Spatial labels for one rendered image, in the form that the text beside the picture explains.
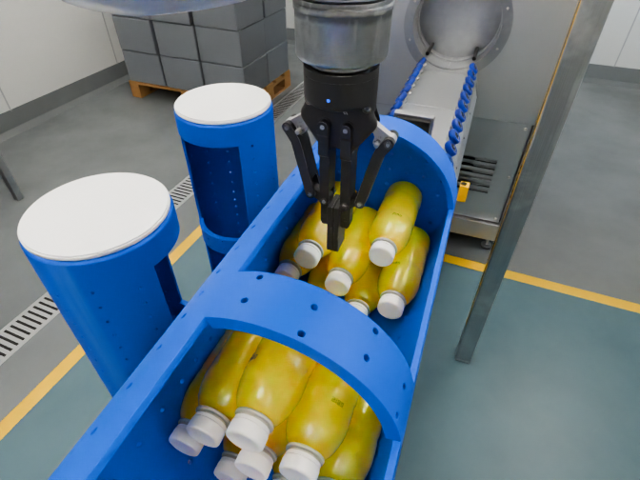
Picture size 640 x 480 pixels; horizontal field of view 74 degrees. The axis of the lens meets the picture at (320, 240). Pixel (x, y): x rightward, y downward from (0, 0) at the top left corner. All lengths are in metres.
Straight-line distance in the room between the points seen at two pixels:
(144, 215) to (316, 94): 0.54
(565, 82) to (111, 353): 1.21
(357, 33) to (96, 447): 0.39
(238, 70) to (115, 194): 2.72
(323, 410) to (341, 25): 0.36
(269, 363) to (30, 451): 1.57
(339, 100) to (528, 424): 1.60
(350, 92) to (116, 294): 0.63
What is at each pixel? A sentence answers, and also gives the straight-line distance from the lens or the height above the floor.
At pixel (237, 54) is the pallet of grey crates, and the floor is 0.50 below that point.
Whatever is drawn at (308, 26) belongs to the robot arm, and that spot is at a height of 1.44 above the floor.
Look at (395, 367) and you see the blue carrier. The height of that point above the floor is 1.17.
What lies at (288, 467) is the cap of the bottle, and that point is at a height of 1.11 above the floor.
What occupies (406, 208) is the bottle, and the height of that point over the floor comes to 1.12.
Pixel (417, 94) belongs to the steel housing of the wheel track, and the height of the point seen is 0.93.
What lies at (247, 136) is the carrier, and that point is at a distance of 1.24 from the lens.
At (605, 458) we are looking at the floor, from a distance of 1.93.
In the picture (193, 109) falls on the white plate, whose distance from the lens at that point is 1.30.
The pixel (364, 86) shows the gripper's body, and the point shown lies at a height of 1.39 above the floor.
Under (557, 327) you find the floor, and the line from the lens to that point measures 2.22.
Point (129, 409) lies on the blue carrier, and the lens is 0.39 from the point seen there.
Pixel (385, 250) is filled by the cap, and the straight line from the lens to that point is 0.65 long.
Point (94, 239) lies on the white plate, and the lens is 0.87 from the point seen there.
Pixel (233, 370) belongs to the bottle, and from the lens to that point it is 0.49.
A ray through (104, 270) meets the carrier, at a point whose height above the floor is 1.00.
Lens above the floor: 1.54
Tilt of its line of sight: 41 degrees down
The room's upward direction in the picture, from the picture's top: straight up
